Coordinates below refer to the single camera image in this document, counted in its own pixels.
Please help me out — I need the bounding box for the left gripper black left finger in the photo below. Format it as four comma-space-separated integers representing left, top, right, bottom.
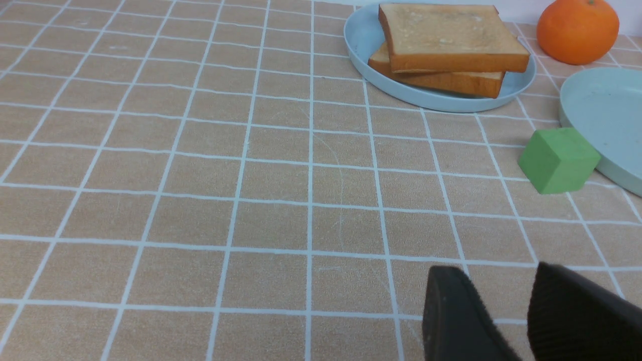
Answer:
422, 266, 521, 360

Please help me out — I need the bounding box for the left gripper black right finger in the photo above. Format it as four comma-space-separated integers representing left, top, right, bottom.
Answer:
527, 261, 641, 360

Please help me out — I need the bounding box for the toast slice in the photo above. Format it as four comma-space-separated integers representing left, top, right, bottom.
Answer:
378, 3, 530, 74
368, 43, 506, 98

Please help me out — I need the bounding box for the green cube block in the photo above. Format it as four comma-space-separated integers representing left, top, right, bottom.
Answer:
518, 127, 601, 195

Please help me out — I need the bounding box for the pale green plate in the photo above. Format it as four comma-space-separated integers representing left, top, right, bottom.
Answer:
559, 68, 641, 196

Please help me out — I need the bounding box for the orange fruit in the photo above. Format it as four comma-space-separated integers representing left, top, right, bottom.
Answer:
536, 1, 620, 65

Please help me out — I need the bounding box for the light blue plate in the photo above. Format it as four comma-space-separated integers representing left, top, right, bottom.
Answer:
344, 3, 537, 113

